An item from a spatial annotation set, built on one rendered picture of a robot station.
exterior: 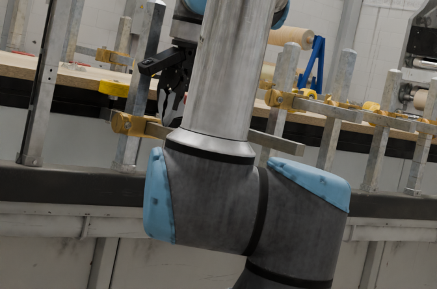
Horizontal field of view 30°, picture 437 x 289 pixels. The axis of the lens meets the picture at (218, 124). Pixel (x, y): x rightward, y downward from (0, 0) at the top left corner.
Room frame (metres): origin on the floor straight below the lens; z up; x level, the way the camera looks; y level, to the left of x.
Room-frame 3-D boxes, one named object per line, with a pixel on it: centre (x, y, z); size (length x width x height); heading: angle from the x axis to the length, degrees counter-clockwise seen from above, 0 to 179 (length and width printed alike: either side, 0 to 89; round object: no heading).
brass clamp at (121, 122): (2.01, 0.19, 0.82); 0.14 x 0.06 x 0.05; 133
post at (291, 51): (2.33, -0.16, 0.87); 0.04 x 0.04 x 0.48; 43
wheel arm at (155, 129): (1.99, 0.15, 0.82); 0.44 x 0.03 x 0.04; 43
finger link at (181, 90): (1.94, 0.11, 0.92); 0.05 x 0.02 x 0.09; 43
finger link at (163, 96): (1.99, 0.12, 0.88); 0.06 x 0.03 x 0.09; 133
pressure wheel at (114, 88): (2.13, 0.29, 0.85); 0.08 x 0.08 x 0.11
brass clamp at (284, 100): (2.34, -0.18, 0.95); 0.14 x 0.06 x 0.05; 133
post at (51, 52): (1.81, 0.40, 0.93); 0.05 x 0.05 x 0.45; 43
